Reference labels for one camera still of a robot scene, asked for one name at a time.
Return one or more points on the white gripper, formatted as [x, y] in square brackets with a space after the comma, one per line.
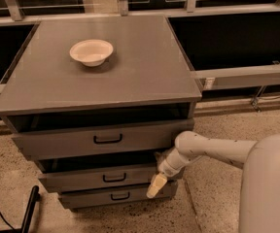
[166, 169]

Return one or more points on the grey drawer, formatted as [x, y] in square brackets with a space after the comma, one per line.
[104, 196]
[88, 179]
[50, 144]

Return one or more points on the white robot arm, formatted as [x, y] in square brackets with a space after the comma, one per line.
[259, 210]

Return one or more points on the grey top drawer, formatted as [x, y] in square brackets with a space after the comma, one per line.
[50, 144]

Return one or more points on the grey bottom drawer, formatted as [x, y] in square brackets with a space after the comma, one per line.
[104, 196]

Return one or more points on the grey drawer cabinet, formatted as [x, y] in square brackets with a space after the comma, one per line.
[145, 79]

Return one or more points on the black pole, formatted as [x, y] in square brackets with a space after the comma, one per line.
[33, 199]

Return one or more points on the white bowl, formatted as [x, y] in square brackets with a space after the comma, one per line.
[91, 53]

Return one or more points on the metal floor bracket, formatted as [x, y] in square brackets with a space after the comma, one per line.
[255, 99]

